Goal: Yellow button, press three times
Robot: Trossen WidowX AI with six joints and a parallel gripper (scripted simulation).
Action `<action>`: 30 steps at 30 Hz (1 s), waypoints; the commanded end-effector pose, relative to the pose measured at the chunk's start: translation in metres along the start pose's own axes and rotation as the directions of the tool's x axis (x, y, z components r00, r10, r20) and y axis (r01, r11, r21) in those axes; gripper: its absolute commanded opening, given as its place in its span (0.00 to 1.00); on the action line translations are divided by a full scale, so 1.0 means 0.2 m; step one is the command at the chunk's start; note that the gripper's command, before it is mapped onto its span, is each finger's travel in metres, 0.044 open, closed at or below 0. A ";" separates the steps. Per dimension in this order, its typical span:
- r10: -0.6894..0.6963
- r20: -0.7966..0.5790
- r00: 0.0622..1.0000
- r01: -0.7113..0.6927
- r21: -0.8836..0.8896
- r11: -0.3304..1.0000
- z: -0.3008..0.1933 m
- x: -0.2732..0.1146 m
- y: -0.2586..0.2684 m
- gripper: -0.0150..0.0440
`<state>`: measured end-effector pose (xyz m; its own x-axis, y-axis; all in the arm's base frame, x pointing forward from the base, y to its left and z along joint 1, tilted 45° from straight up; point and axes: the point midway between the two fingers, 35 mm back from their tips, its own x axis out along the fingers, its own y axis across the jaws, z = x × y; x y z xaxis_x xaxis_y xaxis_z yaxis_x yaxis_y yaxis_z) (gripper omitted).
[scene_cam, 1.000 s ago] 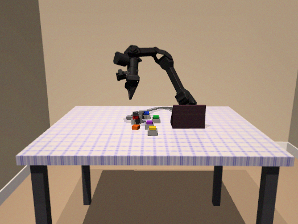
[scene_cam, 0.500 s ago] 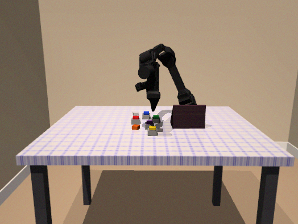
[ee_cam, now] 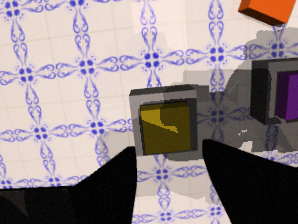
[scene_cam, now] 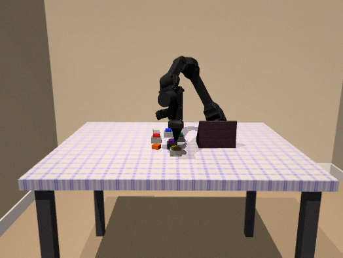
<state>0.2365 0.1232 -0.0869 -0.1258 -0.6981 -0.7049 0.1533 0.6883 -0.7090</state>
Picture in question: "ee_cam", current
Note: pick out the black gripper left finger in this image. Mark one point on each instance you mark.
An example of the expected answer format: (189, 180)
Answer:
(105, 197)

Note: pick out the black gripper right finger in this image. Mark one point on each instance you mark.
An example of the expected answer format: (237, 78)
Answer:
(252, 189)

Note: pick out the orange block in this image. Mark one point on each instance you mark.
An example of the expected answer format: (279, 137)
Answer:
(272, 12)

